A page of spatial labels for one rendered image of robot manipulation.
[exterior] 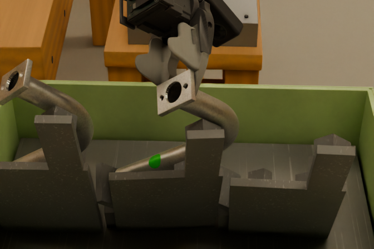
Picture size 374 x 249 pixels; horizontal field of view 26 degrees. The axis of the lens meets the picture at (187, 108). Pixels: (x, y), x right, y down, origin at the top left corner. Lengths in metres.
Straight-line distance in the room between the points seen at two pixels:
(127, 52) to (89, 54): 1.56
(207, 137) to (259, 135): 0.45
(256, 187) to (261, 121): 0.34
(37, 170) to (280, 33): 2.33
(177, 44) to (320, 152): 0.21
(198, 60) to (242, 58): 0.68
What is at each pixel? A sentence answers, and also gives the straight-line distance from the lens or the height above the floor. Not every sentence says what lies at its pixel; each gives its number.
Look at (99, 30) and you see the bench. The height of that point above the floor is 0.07.
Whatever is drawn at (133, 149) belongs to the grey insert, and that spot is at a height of 0.85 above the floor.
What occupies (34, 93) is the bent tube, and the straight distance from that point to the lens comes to 0.99.
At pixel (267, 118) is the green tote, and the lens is 1.38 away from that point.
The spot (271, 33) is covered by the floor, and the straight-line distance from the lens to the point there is 3.32.
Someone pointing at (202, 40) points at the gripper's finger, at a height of 1.22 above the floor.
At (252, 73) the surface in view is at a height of 0.80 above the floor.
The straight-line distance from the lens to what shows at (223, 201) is 1.16.
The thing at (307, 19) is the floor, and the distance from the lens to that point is 3.43.
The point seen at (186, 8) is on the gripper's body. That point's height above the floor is 1.25.
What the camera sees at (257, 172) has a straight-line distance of 1.18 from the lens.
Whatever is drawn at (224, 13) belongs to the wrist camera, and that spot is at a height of 1.21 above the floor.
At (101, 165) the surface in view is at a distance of 1.18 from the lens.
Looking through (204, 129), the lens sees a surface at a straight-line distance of 0.97.
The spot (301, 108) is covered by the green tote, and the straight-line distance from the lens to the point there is 1.37.
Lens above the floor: 1.74
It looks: 37 degrees down
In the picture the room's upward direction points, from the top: straight up
